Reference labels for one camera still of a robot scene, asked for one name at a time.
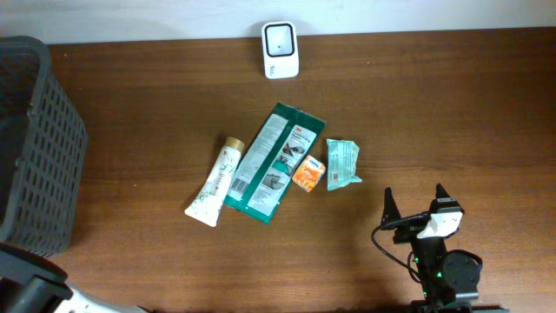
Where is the light green wipes packet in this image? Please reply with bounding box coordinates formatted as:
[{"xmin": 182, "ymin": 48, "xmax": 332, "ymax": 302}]
[{"xmin": 327, "ymin": 139, "xmax": 362, "ymax": 191}]

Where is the orange tissue pack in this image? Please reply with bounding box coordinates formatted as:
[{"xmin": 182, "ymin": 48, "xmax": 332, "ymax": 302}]
[{"xmin": 292, "ymin": 156, "xmax": 326, "ymax": 192}]

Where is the green 3M gloves package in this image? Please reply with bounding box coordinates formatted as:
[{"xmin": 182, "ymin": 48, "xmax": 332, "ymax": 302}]
[{"xmin": 224, "ymin": 103, "xmax": 326, "ymax": 224}]

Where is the white bamboo print tube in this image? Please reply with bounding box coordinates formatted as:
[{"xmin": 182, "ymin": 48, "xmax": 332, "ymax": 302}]
[{"xmin": 184, "ymin": 137, "xmax": 244, "ymax": 227}]

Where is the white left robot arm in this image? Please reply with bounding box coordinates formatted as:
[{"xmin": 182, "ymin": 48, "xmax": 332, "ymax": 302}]
[{"xmin": 1, "ymin": 243, "xmax": 145, "ymax": 313}]

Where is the white barcode scanner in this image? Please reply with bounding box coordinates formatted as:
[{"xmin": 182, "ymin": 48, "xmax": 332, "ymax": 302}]
[{"xmin": 261, "ymin": 21, "xmax": 300, "ymax": 80}]

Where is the dark grey plastic basket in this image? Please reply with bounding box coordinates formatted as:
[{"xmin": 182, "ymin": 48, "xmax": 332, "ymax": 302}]
[{"xmin": 1, "ymin": 36, "xmax": 88, "ymax": 257}]

